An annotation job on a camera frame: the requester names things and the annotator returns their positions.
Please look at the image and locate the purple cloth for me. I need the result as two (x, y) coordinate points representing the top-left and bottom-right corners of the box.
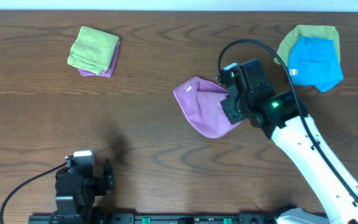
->
(173, 77), (240, 139)
(78, 41), (121, 78)

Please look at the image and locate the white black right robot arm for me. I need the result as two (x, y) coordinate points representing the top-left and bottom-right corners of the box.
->
(218, 59), (358, 223)

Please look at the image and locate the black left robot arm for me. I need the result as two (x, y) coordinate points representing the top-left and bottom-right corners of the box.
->
(55, 156), (115, 221)

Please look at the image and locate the blue cloth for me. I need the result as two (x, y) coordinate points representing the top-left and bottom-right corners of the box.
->
(288, 36), (344, 92)

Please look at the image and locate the folded purple cloth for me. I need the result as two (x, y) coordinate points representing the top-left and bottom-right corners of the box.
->
(78, 41), (121, 78)

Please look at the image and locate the green cloth in pile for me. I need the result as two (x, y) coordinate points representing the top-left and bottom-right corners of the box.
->
(274, 25), (340, 68)

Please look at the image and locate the folded green cloth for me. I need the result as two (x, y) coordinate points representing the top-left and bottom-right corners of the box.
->
(67, 26), (119, 75)

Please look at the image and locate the black right camera cable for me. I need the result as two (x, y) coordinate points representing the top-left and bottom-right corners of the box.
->
(217, 39), (358, 224)

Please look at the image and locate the black camera cable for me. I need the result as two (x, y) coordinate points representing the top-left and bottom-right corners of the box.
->
(217, 39), (358, 224)
(0, 161), (71, 224)

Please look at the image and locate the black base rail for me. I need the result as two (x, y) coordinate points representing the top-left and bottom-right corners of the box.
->
(27, 205), (329, 224)

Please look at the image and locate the black left camera cable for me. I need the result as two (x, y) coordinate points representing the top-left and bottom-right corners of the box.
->
(0, 161), (71, 224)

